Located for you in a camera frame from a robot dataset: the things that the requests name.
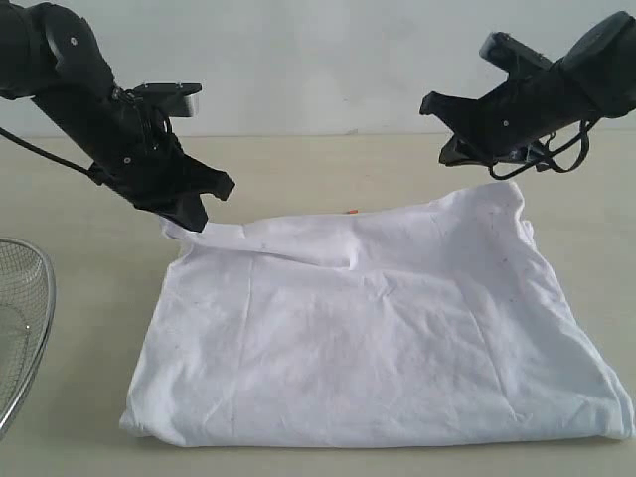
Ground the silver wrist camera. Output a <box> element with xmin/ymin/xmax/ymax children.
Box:
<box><xmin>479</xmin><ymin>32</ymin><xmax>553</xmax><ymax>80</ymax></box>
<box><xmin>121</xmin><ymin>82</ymin><xmax>203</xmax><ymax>118</ymax></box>

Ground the white t-shirt red logo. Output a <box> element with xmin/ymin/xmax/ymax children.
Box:
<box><xmin>119</xmin><ymin>182</ymin><xmax>635</xmax><ymax>448</ymax></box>

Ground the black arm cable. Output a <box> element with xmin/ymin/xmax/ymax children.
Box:
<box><xmin>486</xmin><ymin>116</ymin><xmax>597</xmax><ymax>181</ymax></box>
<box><xmin>0</xmin><ymin>126</ymin><xmax>98</xmax><ymax>178</ymax></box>

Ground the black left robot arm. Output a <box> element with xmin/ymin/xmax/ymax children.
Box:
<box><xmin>1</xmin><ymin>1</ymin><xmax>234</xmax><ymax>232</ymax></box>

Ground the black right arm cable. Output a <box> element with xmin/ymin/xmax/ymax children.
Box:
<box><xmin>486</xmin><ymin>116</ymin><xmax>597</xmax><ymax>181</ymax></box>

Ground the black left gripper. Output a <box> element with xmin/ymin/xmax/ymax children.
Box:
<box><xmin>88</xmin><ymin>123</ymin><xmax>234</xmax><ymax>233</ymax></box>

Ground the oval wire mesh basket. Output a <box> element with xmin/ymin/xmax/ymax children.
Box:
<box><xmin>1</xmin><ymin>238</ymin><xmax>57</xmax><ymax>435</ymax></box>

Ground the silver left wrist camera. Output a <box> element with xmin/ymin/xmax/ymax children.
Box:
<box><xmin>121</xmin><ymin>82</ymin><xmax>203</xmax><ymax>118</ymax></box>

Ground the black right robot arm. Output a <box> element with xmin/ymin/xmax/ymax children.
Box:
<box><xmin>419</xmin><ymin>11</ymin><xmax>635</xmax><ymax>179</ymax></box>

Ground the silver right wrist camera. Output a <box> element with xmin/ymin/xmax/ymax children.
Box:
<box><xmin>479</xmin><ymin>32</ymin><xmax>553</xmax><ymax>80</ymax></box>

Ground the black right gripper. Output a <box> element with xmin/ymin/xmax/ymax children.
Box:
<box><xmin>419</xmin><ymin>74</ymin><xmax>586</xmax><ymax>167</ymax></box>

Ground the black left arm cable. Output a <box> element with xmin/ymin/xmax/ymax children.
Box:
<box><xmin>0</xmin><ymin>126</ymin><xmax>98</xmax><ymax>178</ymax></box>

